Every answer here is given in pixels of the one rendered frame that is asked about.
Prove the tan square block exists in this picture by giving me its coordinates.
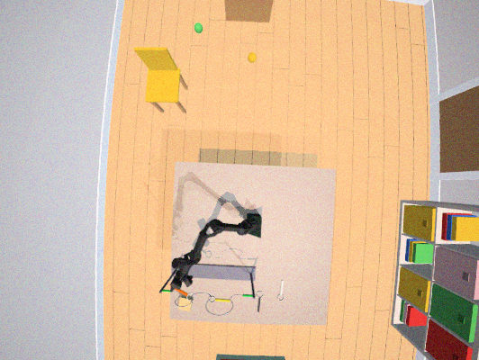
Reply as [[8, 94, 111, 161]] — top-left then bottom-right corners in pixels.
[[178, 295, 193, 311]]

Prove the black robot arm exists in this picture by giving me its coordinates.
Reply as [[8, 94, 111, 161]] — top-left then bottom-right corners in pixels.
[[172, 219, 258, 287]]

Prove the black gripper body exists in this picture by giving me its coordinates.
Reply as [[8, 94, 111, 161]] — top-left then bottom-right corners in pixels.
[[170, 268, 188, 291]]

